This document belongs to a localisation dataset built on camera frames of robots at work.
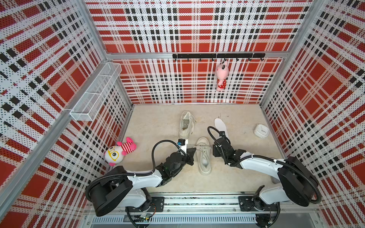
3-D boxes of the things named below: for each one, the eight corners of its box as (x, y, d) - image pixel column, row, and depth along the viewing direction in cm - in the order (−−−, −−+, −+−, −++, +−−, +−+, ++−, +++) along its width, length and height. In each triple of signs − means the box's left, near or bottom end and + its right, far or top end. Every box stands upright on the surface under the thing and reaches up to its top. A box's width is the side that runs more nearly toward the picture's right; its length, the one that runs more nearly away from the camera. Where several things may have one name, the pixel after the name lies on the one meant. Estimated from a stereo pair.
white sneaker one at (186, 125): (176, 137, 102) (175, 129, 94) (184, 115, 116) (184, 106, 108) (190, 140, 100) (190, 132, 93) (197, 117, 114) (197, 109, 106)
